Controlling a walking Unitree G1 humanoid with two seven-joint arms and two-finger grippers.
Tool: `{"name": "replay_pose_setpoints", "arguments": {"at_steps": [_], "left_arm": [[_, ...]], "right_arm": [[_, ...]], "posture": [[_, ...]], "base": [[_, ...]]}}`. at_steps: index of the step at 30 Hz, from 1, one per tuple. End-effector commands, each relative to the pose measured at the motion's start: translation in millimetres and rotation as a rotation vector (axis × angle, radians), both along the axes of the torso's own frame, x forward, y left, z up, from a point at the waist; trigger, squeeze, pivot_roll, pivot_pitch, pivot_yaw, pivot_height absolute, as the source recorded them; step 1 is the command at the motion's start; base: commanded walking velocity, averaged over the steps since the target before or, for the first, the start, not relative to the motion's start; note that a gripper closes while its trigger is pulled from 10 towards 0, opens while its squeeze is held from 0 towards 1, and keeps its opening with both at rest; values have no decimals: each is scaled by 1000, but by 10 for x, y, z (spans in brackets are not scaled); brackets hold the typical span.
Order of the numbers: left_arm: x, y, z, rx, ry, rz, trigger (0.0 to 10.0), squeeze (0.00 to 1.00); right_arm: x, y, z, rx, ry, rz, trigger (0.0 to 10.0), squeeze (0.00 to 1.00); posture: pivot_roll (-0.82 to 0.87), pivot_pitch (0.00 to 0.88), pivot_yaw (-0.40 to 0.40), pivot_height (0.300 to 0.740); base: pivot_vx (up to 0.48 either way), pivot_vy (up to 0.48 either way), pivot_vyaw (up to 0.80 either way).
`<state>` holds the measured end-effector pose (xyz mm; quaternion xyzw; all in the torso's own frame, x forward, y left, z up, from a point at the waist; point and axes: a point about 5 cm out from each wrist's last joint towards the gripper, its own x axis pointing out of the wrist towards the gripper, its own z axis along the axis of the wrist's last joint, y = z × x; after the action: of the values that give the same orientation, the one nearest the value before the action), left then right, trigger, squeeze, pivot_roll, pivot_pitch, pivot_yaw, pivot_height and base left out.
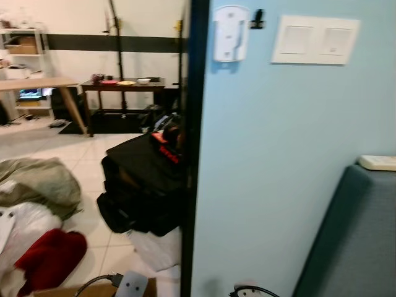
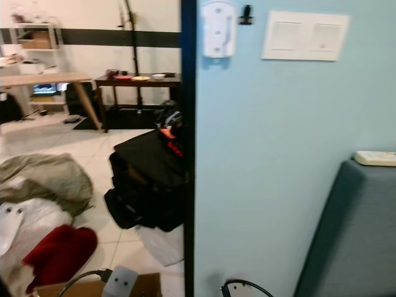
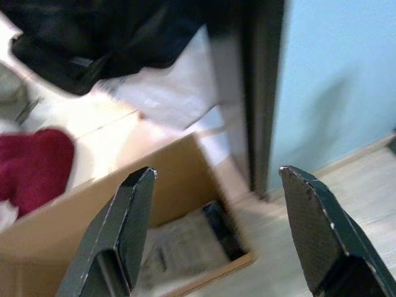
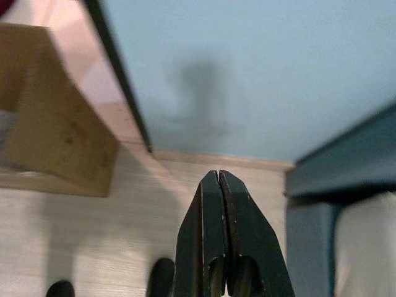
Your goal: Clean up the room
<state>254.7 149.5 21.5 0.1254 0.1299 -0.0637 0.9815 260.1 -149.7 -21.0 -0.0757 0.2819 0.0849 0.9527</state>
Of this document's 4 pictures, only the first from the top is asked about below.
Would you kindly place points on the black door frame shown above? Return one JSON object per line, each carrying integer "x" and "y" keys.
{"x": 195, "y": 124}

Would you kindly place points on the dark red cloth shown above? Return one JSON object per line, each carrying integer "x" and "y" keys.
{"x": 52, "y": 257}

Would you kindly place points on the black tripod stand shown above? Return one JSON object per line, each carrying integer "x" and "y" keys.
{"x": 117, "y": 55}

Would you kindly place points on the white bowl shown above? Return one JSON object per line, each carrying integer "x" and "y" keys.
{"x": 143, "y": 80}

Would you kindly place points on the white shelf rack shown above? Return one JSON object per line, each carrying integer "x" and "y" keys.
{"x": 42, "y": 62}

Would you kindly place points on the red black bag tag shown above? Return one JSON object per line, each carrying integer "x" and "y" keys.
{"x": 166, "y": 148}

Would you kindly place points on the yellow plate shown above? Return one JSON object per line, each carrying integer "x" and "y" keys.
{"x": 126, "y": 83}

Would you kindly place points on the black wall hook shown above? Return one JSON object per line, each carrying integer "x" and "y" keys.
{"x": 258, "y": 18}

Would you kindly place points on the teal upholstered headboard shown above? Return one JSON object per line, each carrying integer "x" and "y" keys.
{"x": 359, "y": 241}

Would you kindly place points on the red plate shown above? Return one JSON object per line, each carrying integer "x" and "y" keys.
{"x": 109, "y": 81}

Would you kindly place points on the black travel bag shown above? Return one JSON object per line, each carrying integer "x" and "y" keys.
{"x": 139, "y": 185}

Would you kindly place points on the light wooden table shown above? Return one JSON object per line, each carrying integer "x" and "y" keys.
{"x": 37, "y": 83}

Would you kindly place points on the white double switch panel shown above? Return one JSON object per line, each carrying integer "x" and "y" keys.
{"x": 315, "y": 40}

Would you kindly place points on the dark brown wooden table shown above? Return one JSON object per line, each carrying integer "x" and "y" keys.
{"x": 124, "y": 87}

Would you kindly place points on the small lit monitor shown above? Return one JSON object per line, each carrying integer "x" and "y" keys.
{"x": 30, "y": 94}

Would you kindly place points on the olive green fabric bag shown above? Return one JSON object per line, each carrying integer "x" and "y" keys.
{"x": 43, "y": 182}

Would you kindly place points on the white wall intercom handset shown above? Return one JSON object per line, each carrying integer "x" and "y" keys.
{"x": 230, "y": 34}

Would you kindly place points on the brown cardboard box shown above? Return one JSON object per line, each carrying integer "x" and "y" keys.
{"x": 62, "y": 292}

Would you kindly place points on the white air conditioner remote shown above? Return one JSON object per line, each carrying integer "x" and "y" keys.
{"x": 378, "y": 163}

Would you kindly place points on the flat white plastic bag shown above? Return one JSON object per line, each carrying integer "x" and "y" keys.
{"x": 158, "y": 250}

